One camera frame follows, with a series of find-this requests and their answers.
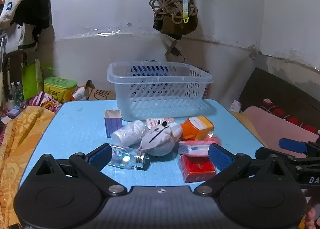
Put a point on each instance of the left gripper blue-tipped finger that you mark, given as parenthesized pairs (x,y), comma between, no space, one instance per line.
(293,146)

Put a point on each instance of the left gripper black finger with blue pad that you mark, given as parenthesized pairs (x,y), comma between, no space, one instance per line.
(66,193)
(254,193)

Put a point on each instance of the clear glass jar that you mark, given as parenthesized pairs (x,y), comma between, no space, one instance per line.
(127,158)

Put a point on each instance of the red cigarette box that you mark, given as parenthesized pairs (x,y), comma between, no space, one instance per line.
(196,169)

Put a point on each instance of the pink white tissue pack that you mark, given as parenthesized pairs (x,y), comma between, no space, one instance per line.
(199,148)

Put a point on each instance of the white bandage roll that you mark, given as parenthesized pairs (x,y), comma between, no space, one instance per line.
(130,134)

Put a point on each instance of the purple white small box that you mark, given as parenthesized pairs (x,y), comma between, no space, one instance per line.
(113,121)

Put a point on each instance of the pink thank you card box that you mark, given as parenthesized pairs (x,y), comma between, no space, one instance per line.
(152,122)

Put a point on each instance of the pink bed sheet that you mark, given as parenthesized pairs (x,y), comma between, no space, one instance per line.
(271,129)

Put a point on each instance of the dark wooden headboard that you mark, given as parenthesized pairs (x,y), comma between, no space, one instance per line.
(262,85)

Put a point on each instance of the orange patterned blanket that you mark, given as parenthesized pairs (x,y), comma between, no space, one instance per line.
(20,138)

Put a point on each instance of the floral pink cloth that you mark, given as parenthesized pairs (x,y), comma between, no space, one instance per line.
(45,100)

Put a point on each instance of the white tube bottle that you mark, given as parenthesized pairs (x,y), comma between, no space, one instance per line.
(80,94)

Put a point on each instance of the cardboard box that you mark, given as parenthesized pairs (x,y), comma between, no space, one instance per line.
(96,94)

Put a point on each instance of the yellow green tin box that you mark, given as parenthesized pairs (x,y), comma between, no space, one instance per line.
(60,89)

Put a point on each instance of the plastic water bottle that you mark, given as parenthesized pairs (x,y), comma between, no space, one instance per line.
(20,92)

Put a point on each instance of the green paper bag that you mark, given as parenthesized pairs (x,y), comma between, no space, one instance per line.
(32,80)

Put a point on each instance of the clear plastic basket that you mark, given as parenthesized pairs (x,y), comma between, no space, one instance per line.
(151,89)

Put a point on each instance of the black hanging garment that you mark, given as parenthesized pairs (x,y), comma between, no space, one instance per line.
(31,16)

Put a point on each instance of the dark brown hanging bag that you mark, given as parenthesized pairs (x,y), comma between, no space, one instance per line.
(169,20)

